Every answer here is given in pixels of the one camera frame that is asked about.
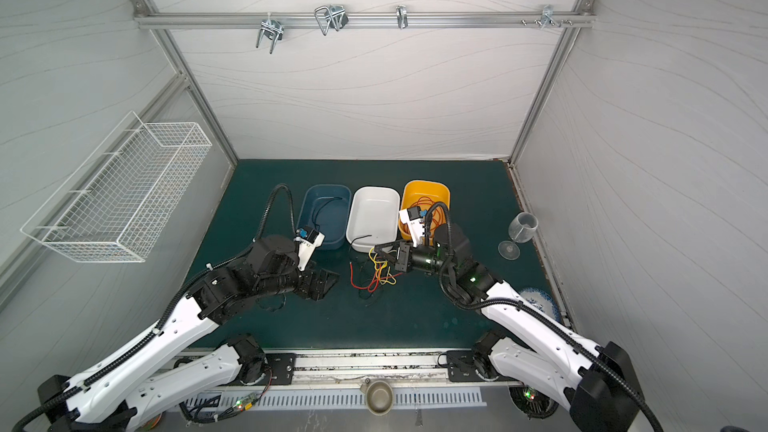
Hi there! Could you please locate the cable bundle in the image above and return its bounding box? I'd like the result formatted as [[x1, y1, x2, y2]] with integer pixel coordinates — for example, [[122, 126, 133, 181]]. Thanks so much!
[[347, 245, 404, 305]]

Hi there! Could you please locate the red cable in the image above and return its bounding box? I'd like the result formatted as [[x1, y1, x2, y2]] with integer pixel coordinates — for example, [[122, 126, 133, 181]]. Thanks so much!
[[413, 194, 446, 235]]

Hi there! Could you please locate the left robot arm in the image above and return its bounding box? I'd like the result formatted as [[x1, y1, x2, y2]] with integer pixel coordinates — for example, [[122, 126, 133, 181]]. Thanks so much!
[[13, 219, 339, 431]]

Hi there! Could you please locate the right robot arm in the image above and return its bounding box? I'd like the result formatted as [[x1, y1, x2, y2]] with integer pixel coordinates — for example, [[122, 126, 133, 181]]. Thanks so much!
[[371, 202, 663, 431]]

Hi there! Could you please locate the white plastic bin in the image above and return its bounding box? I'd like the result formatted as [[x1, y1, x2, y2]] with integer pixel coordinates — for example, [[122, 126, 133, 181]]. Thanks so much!
[[346, 186, 401, 253]]

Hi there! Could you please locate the yellow plastic bin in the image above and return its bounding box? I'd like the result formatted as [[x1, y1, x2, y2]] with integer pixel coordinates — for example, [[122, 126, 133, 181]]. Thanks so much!
[[398, 180, 450, 239]]

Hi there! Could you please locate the blue plastic bin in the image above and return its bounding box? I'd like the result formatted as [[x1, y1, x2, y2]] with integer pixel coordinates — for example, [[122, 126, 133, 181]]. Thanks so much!
[[297, 184, 352, 250]]

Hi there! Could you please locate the clear wine glass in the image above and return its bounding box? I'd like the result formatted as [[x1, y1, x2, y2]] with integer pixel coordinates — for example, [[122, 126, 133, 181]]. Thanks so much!
[[498, 212, 539, 261]]

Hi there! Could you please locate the olive round cup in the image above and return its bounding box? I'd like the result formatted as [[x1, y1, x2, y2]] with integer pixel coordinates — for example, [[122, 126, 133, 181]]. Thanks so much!
[[360, 379, 395, 416]]

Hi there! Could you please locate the blue white patterned plate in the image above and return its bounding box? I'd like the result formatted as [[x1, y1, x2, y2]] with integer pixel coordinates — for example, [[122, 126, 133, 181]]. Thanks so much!
[[519, 288, 562, 323]]

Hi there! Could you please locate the metal U-bolt hook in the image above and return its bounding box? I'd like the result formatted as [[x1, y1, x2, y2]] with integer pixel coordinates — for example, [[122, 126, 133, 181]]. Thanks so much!
[[313, 4, 349, 36]]

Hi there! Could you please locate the metal clamp hook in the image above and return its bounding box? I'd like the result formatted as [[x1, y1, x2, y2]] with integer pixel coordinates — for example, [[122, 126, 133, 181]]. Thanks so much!
[[255, 16, 284, 54]]

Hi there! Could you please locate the right metal clamp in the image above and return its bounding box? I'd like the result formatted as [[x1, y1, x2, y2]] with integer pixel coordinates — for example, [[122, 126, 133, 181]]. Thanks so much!
[[520, 5, 573, 30]]

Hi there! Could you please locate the aluminium crossbar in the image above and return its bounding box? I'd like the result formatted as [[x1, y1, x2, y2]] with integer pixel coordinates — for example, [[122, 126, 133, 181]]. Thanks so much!
[[130, 0, 597, 31]]

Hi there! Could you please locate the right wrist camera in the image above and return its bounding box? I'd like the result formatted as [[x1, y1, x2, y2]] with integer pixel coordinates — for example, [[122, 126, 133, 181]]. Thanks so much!
[[398, 205, 426, 247]]

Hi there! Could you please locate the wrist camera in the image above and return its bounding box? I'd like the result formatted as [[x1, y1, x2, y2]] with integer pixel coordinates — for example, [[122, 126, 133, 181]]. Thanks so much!
[[294, 227, 325, 271], [398, 205, 426, 247]]

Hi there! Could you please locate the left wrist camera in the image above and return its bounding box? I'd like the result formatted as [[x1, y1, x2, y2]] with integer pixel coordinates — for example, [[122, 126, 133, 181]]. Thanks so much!
[[294, 227, 325, 271]]

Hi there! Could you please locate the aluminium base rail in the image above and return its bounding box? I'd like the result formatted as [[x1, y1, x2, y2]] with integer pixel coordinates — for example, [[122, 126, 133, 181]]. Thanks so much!
[[113, 344, 614, 412]]

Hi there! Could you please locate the white wire basket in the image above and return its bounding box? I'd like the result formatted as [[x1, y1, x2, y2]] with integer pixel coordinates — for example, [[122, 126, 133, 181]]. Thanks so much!
[[20, 112, 212, 264]]

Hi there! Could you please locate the small metal bracket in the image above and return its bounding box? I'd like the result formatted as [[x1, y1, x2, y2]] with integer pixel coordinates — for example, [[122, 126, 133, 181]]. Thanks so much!
[[395, 5, 408, 30]]

